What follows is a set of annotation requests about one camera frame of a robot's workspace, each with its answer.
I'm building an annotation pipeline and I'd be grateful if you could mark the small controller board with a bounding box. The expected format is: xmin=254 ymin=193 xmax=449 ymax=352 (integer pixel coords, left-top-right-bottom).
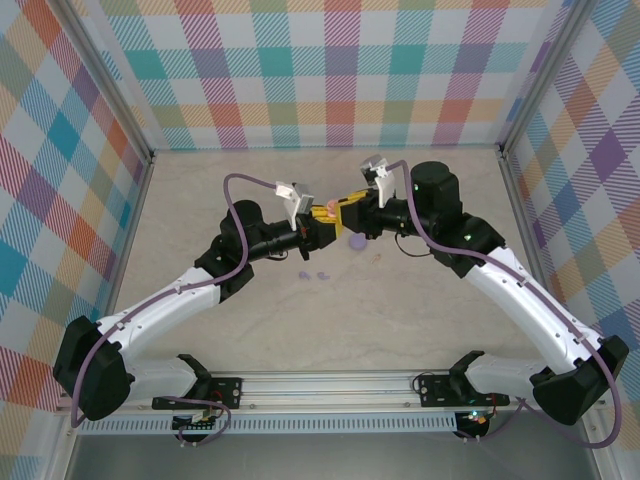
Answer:
xmin=454 ymin=409 xmax=494 ymax=431
xmin=172 ymin=407 xmax=221 ymax=434

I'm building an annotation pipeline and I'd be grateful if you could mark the grey metal panel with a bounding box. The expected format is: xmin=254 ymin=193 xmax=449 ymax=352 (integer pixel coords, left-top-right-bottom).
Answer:
xmin=64 ymin=432 xmax=601 ymax=480

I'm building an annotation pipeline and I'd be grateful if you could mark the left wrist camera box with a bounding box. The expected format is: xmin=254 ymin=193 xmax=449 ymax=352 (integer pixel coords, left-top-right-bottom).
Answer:
xmin=273 ymin=179 xmax=315 ymax=232

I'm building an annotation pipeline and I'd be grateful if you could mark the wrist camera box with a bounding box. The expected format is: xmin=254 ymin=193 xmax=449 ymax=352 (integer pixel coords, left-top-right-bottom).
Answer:
xmin=358 ymin=153 xmax=399 ymax=209
xmin=273 ymin=179 xmax=315 ymax=232

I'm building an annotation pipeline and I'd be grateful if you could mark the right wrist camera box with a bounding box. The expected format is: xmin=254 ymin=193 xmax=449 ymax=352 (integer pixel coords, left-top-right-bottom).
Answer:
xmin=358 ymin=153 xmax=399 ymax=209

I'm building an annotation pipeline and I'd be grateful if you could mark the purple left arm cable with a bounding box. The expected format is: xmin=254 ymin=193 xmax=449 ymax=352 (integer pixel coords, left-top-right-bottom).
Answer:
xmin=71 ymin=172 xmax=279 ymax=430

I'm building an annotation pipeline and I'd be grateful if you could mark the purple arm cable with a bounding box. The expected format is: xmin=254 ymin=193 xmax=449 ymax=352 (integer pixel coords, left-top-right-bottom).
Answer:
xmin=71 ymin=172 xmax=279 ymax=430
xmin=384 ymin=159 xmax=624 ymax=449

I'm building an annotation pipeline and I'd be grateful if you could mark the aluminium frame bar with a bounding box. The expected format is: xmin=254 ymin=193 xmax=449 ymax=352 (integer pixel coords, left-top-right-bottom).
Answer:
xmin=498 ymin=148 xmax=566 ymax=351
xmin=57 ymin=152 xmax=156 ymax=419

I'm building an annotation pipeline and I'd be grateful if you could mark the aluminium frame post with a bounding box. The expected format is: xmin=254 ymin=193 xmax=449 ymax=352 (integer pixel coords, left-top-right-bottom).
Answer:
xmin=497 ymin=0 xmax=586 ymax=159

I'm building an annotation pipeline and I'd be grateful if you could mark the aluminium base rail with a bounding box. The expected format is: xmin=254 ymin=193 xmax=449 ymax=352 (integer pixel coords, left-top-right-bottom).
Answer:
xmin=124 ymin=370 xmax=526 ymax=411

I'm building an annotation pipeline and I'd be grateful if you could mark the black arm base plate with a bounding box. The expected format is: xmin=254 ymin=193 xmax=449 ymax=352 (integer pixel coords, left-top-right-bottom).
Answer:
xmin=152 ymin=377 xmax=244 ymax=411
xmin=413 ymin=372 xmax=511 ymax=409

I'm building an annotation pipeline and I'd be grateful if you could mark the slotted grey cable duct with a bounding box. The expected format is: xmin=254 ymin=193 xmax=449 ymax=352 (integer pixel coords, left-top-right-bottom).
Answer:
xmin=74 ymin=412 xmax=459 ymax=435

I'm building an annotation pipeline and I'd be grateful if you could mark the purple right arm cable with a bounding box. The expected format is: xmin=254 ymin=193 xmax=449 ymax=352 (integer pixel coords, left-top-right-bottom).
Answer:
xmin=384 ymin=159 xmax=624 ymax=449

